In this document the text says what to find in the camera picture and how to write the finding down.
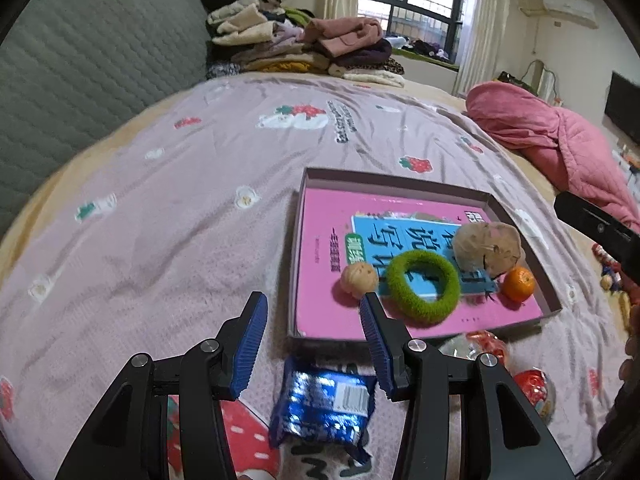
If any blue snack packet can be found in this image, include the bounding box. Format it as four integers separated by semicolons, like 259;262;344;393
269;355;378;463

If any shallow grey cardboard box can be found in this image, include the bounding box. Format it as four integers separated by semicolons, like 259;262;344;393
287;166;563;356

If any red blue egg toy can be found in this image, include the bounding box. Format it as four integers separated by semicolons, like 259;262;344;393
512;367;556;421

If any red white egg toy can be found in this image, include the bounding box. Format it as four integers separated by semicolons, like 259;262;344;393
437;330;508;373

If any pink quilt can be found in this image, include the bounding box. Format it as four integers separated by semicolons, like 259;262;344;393
465;82;640;233

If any dark clothes heap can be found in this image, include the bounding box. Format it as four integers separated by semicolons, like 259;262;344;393
390;35;458;63

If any person's right hand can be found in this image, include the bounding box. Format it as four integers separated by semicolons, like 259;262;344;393
614;305;640;381

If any beige plush pouch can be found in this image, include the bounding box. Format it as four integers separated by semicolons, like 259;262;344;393
452;221;526;278

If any pink book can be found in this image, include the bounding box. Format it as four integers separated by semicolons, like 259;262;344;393
295;187;543;340

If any grey quilted headboard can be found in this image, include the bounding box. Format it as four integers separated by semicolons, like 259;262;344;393
0;0;211;241

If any orange mandarin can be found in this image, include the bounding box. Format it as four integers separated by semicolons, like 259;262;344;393
501;266;536;303

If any black television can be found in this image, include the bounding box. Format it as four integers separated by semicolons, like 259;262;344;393
604;71;640;133

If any white air conditioner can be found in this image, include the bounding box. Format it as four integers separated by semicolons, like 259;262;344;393
542;0;598;28

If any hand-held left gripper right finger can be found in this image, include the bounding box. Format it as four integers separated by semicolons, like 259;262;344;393
359;292;576;480

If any pile of folded clothes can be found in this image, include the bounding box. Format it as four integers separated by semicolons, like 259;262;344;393
200;0;406;88

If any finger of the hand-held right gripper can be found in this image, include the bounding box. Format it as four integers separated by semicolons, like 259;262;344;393
554;190;640;281

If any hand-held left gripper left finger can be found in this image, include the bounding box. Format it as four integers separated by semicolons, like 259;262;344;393
55;291;269;480

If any red white wrapped candy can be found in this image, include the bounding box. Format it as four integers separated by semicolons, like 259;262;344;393
592;242;619;272

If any barred window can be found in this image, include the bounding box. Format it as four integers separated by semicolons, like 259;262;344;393
357;0;468;66

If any walnut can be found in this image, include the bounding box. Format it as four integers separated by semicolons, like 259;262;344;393
341;261;379;297

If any green knitted ring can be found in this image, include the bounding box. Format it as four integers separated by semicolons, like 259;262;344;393
385;251;461;325

